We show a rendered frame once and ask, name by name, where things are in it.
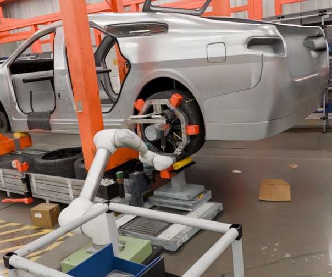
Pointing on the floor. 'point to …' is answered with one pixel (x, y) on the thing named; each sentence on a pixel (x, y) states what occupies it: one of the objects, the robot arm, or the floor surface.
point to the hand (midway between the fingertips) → (184, 153)
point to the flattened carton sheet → (275, 190)
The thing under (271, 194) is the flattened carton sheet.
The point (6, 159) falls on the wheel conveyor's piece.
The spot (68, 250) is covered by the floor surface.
